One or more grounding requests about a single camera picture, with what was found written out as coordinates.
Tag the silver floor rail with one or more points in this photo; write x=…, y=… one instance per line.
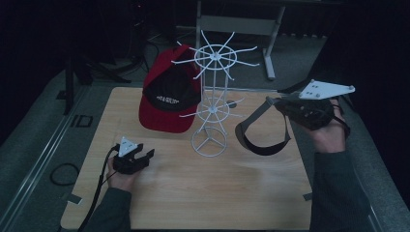
x=42, y=158

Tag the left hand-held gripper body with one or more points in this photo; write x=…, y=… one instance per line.
x=127, y=158

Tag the gray sun visor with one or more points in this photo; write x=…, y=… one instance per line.
x=254, y=150

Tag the gray metal table frame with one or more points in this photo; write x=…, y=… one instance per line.
x=237, y=25

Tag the black tripod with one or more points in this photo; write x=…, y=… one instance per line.
x=69, y=83

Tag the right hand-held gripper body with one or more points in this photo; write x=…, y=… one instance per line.
x=312, y=112

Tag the red baseball cap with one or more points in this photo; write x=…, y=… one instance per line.
x=167, y=96

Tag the small gray round disc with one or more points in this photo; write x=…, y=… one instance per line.
x=231, y=103

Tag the person's left hand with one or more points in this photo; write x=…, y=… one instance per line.
x=121, y=180

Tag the person's right hand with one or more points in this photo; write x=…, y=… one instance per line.
x=327, y=137

